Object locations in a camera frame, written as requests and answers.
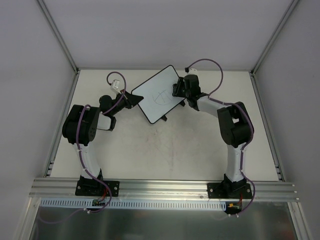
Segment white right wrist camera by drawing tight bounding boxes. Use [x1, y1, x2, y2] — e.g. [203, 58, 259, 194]
[187, 67, 198, 75]

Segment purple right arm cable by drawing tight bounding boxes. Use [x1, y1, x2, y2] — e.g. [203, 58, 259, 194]
[184, 58, 256, 221]

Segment aluminium table edge rail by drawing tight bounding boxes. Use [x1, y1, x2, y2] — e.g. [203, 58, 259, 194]
[249, 72, 286, 182]
[42, 70, 80, 178]

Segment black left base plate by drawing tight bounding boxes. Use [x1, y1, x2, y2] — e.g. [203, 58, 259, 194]
[75, 178, 120, 197]

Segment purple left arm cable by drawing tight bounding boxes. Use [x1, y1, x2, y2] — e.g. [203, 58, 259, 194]
[76, 71, 127, 226]

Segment aluminium frame post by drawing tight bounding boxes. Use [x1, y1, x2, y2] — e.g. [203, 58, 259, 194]
[250, 0, 301, 76]
[35, 0, 79, 73]

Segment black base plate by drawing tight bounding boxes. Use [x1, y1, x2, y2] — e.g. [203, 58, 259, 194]
[206, 182, 253, 200]
[75, 178, 120, 197]

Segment right aluminium table edge rail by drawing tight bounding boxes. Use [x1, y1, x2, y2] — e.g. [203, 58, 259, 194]
[249, 72, 286, 182]

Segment aluminium mounting rail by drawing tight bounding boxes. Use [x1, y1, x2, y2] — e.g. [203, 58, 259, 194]
[28, 177, 300, 202]

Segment right aluminium frame post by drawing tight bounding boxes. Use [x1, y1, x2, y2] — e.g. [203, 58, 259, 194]
[250, 0, 301, 76]

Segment small black-framed whiteboard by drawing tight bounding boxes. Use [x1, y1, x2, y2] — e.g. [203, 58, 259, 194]
[131, 65, 185, 124]

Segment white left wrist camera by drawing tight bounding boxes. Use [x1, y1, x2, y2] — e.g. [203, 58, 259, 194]
[110, 79, 122, 94]

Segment left aluminium table edge rail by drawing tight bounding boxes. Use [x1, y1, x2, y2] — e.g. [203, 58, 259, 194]
[42, 70, 80, 178]

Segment left aluminium frame post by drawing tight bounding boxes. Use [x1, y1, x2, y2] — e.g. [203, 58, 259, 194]
[35, 0, 79, 73]

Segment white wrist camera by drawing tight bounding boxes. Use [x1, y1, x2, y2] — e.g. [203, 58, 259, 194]
[187, 67, 198, 75]
[110, 79, 122, 94]

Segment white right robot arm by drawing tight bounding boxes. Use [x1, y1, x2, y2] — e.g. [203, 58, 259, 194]
[172, 74, 254, 198]

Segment white slotted cable duct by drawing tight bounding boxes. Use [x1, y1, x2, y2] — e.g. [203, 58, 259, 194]
[39, 197, 227, 211]

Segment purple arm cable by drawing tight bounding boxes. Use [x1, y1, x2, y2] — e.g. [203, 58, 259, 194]
[76, 71, 127, 226]
[184, 58, 256, 221]

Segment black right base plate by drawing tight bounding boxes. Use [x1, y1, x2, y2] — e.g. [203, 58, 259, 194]
[206, 182, 253, 200]

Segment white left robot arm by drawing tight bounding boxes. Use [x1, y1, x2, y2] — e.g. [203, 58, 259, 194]
[62, 90, 144, 195]

